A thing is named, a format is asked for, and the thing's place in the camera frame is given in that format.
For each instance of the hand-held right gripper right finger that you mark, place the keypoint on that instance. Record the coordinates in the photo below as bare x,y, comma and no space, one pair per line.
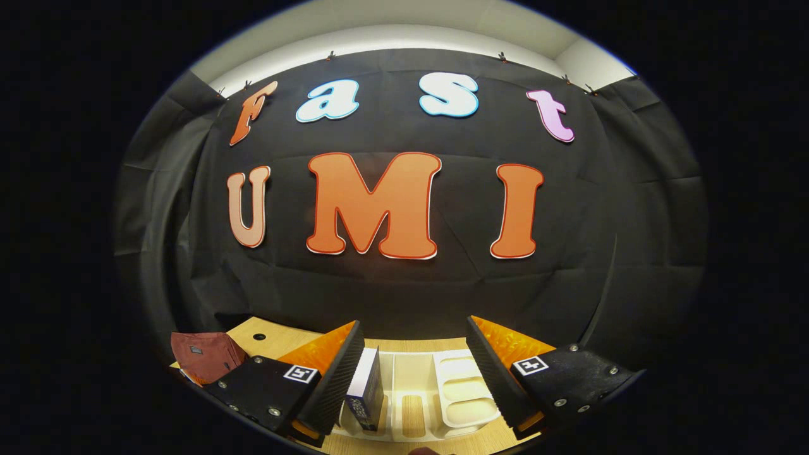
490,373

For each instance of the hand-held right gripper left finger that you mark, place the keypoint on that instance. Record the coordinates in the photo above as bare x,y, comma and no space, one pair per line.
341,373

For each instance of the blue picture cover book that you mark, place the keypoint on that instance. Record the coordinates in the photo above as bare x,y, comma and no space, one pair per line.
366,385

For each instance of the cream plastic bookshelf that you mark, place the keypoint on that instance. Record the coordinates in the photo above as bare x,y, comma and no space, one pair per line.
461,385

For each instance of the maroon schoolbag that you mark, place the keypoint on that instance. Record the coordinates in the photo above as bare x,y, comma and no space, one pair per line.
205,357

